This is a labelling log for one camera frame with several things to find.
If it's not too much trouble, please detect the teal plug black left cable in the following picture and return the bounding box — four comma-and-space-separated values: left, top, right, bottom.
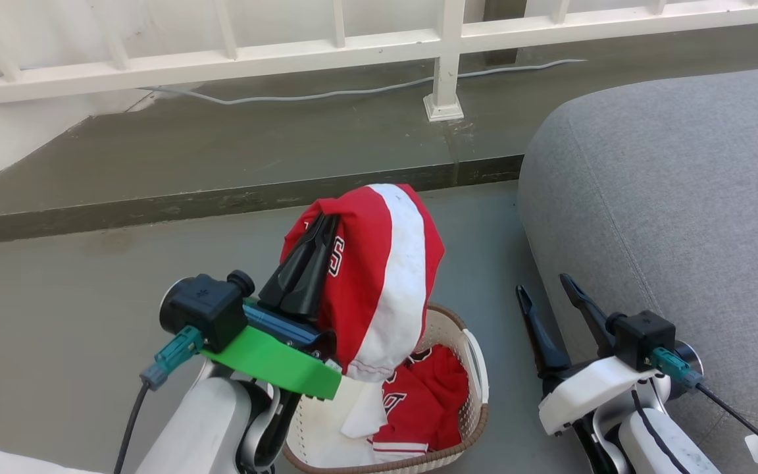
113, 325, 206, 474

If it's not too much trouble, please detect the white railing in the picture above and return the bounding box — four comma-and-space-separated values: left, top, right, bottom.
0, 0, 758, 123

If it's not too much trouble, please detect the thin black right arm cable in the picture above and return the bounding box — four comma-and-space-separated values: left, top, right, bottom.
629, 388, 686, 474

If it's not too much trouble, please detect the white tape strip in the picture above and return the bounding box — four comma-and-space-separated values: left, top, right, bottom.
0, 450, 105, 474

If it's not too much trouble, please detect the red garment with white print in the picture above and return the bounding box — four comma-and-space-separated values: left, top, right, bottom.
369, 344, 470, 461

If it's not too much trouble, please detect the cream perforated laundry basket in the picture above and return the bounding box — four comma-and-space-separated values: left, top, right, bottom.
281, 302, 491, 474

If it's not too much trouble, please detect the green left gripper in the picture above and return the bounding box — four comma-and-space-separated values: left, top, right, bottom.
200, 213, 344, 402

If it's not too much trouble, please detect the red white striped jersey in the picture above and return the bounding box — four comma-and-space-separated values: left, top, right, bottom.
280, 183, 446, 384

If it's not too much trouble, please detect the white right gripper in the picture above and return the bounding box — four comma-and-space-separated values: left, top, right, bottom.
515, 273, 663, 437

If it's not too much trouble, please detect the grey floor cable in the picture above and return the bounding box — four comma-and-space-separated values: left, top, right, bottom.
0, 58, 589, 110

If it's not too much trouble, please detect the grey fabric sofa seat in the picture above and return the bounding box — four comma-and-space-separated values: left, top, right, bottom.
517, 65, 758, 474

